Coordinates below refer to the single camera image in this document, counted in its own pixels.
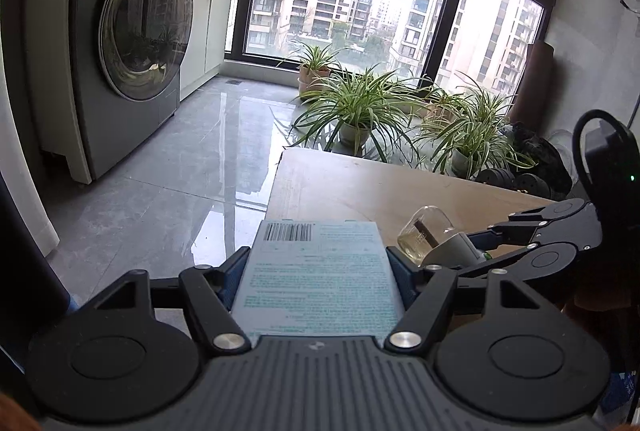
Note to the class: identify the spider plant left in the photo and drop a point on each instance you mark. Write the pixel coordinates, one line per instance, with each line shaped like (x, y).
(362, 111)

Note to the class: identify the brown rolled mat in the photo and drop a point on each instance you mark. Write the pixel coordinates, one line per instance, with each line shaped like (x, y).
(531, 98)

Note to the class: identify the small back spider plant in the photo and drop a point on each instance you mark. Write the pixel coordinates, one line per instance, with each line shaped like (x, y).
(315, 65)

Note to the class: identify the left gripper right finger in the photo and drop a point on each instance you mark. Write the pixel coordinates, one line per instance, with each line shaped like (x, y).
(431, 296)

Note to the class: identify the person left hand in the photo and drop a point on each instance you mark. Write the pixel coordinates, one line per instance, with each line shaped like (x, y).
(14, 418)

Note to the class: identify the white mosquito plug device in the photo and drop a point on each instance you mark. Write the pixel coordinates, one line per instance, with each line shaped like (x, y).
(429, 237)

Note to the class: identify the black dumbbell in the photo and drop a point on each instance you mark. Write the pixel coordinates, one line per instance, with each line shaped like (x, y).
(526, 183)

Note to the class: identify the spider plant right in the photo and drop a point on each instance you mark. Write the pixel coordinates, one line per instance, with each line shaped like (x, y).
(467, 131)

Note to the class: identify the teal cardboard box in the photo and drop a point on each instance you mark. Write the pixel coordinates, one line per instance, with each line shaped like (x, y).
(317, 279)

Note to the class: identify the grey washing machine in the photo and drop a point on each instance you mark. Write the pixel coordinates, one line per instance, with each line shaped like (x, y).
(126, 59)

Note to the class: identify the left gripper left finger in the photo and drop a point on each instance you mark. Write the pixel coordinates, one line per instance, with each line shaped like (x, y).
(205, 294)

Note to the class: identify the black bag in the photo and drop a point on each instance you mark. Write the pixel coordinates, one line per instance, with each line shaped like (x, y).
(548, 164)

